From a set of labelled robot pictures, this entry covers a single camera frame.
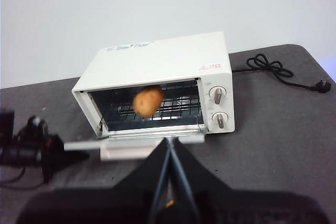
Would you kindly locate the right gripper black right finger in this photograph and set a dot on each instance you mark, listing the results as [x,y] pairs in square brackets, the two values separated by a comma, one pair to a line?
[236,208]

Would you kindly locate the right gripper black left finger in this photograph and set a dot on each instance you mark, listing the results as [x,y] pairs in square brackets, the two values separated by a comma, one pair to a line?
[110,205]

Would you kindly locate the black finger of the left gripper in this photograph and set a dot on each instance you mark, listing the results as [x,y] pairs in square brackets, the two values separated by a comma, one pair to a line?
[56,149]
[56,165]

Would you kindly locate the brown potato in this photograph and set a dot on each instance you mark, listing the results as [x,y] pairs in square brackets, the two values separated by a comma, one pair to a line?
[148,100]

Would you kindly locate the beige oven knob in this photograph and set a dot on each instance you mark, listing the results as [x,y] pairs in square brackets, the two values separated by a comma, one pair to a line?
[220,119]
[218,95]

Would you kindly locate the white toaster oven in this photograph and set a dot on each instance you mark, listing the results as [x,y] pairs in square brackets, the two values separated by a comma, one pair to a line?
[157,61]

